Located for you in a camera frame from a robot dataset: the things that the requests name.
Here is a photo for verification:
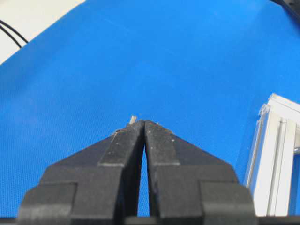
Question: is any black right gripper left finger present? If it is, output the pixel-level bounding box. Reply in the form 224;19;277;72
18;120;143;225

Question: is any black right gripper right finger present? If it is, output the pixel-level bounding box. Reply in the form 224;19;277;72
145;120;256;225

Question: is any blue table cloth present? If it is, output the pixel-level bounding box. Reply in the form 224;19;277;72
0;0;300;217

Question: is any black corner stand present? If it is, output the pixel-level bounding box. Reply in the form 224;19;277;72
271;0;300;18

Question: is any aluminium extrusion frame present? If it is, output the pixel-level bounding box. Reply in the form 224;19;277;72
244;93;300;217

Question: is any black cable on table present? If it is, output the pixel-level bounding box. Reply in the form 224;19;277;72
0;20;28;44
0;25;22;47

